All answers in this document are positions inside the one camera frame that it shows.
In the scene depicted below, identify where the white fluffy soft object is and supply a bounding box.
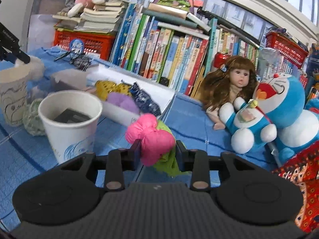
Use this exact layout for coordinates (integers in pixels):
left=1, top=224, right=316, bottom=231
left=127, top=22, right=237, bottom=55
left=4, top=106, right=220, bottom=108
left=15, top=55, right=45, bottom=81

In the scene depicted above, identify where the pink and green soft toy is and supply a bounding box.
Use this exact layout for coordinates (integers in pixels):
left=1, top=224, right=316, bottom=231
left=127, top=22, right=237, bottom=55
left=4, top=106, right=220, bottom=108
left=125, top=113, right=188, bottom=177

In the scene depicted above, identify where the navy floral soft pouch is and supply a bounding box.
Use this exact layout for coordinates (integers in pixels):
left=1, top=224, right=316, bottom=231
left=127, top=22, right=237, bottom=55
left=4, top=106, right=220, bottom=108
left=129, top=82, right=162, bottom=117

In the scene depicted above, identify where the gold sequin soft pouch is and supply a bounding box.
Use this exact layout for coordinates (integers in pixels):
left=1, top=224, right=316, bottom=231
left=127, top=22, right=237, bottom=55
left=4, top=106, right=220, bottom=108
left=95, top=80, right=131, bottom=101

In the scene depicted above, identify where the purple soft pouch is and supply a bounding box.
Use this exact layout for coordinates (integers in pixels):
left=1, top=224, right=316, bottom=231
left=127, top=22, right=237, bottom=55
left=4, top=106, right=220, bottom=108
left=106, top=92, right=140, bottom=114

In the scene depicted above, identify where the paper cup with black doodles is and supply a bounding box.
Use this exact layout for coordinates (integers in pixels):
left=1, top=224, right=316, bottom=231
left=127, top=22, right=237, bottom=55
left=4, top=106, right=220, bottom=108
left=1, top=66, right=30, bottom=126

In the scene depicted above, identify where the small Doraemon plush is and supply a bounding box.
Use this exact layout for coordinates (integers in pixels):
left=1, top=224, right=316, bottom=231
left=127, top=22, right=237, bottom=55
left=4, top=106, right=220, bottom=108
left=219, top=97, right=277, bottom=154

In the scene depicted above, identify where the white paper cup blue drawing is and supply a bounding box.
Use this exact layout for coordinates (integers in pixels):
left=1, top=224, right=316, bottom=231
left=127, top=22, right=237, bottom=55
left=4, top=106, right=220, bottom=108
left=38, top=90, right=103, bottom=164

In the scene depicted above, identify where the miniature black bicycle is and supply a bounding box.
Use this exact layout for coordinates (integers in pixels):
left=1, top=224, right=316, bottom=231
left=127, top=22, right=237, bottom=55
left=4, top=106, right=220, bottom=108
left=54, top=50, right=93, bottom=71

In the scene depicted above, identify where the green crumpled mesh ball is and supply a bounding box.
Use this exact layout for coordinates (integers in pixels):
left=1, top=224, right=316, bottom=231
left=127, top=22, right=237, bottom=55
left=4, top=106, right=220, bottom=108
left=22, top=98, right=46, bottom=136

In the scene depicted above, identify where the white cardboard box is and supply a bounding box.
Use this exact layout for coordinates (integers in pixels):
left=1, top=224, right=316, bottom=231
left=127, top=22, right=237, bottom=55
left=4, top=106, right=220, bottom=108
left=50, top=64, right=175, bottom=126

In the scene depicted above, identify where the pink white plush toy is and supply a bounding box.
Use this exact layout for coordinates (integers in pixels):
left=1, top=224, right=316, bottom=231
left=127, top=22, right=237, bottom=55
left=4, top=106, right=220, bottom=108
left=67, top=0, right=94, bottom=18

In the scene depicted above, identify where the brown haired doll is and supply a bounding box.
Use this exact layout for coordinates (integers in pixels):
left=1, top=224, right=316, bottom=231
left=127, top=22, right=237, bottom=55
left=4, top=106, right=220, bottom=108
left=197, top=56, right=257, bottom=130

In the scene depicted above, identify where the red plastic crate left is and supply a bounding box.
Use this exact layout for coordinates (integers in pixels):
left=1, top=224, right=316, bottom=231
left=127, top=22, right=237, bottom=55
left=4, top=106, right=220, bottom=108
left=53, top=28, right=115, bottom=61

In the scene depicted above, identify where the blue table cloth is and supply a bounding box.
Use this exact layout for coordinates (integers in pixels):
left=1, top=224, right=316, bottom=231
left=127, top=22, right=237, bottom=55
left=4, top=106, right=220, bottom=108
left=0, top=45, right=282, bottom=229

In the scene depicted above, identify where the stack of worn books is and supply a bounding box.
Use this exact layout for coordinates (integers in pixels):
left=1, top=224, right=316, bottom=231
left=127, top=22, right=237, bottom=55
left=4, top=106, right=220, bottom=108
left=52, top=0, right=129, bottom=33

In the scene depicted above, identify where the red soda can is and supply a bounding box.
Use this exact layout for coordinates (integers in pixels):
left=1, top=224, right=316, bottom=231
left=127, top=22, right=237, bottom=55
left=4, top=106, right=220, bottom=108
left=211, top=52, right=230, bottom=72

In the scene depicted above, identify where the row of upright books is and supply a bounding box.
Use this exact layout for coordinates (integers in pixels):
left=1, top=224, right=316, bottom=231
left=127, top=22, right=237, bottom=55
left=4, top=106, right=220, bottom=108
left=110, top=3, right=211, bottom=96

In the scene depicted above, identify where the large Doraemon plush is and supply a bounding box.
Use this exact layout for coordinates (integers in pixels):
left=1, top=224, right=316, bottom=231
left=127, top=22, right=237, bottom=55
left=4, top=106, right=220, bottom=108
left=252, top=73, right=318, bottom=164

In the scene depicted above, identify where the colourful patterned cushion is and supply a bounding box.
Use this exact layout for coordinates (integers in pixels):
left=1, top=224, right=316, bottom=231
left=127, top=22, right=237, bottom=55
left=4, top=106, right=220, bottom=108
left=272, top=141, right=318, bottom=233

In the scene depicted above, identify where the right row of books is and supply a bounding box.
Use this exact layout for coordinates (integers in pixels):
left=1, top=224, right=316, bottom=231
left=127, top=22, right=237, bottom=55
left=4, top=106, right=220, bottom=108
left=205, top=18, right=308, bottom=86

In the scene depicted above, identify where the black long toy gun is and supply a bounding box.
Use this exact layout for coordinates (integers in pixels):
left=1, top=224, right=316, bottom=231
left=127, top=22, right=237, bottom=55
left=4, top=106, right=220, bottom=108
left=197, top=7, right=260, bottom=46

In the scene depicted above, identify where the red plastic basket right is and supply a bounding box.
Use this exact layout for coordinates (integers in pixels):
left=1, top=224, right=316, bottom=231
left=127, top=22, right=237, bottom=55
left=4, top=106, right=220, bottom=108
left=266, top=31, right=308, bottom=69

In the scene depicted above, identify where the blue cardboard box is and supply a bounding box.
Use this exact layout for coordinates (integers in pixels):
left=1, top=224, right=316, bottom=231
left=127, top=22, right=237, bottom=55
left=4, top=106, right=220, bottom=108
left=306, top=43, right=319, bottom=82

